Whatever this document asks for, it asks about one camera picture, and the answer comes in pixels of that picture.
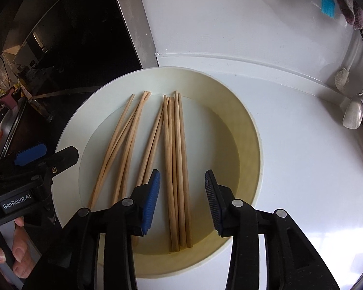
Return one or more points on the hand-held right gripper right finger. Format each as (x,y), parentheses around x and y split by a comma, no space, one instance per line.
(216,205)

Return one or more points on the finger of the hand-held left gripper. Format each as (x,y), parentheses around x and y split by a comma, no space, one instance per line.
(63,157)
(30,154)

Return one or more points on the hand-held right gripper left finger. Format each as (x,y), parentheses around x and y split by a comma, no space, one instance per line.
(149,205)

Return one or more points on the bundle of wooden chopsticks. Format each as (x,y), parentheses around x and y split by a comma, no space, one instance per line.
(177,157)

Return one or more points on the round white tray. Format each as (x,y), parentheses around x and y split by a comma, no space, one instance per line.
(217,133)

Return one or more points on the person's left hand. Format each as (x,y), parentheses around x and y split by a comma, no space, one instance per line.
(22,247)

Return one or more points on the dark cooking pot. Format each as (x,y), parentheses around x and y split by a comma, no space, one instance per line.
(30,133)

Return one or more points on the metal spatula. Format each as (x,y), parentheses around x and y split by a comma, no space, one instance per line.
(353,114)

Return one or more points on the white plastic spoon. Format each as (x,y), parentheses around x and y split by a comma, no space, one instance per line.
(342,78)

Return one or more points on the blue silicone brush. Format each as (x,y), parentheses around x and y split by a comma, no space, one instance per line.
(328,4)

